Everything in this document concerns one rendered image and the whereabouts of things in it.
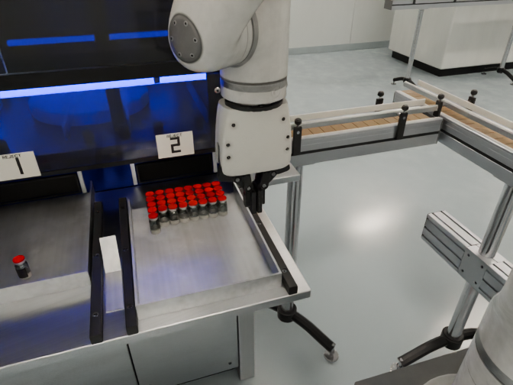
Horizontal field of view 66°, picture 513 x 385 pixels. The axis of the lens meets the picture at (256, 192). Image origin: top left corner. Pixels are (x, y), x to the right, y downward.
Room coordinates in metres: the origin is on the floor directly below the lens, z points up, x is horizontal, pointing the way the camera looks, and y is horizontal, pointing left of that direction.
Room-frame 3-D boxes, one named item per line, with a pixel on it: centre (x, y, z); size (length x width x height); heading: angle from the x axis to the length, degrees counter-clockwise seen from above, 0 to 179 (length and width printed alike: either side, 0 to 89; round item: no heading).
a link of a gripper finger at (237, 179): (0.49, 0.02, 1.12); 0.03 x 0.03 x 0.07; 18
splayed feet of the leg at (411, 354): (1.00, -0.76, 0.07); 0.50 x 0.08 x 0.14; 108
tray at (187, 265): (0.65, 0.13, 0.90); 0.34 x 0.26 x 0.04; 17
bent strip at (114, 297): (0.54, 0.27, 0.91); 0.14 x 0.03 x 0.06; 19
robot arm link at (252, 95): (0.50, 0.00, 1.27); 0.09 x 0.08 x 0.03; 108
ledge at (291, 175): (1.00, -0.04, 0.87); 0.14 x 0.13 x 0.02; 18
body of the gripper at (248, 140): (0.50, 0.00, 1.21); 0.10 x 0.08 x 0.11; 108
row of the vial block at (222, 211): (0.74, 0.15, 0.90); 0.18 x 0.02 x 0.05; 107
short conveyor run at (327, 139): (1.18, -0.27, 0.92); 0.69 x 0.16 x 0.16; 108
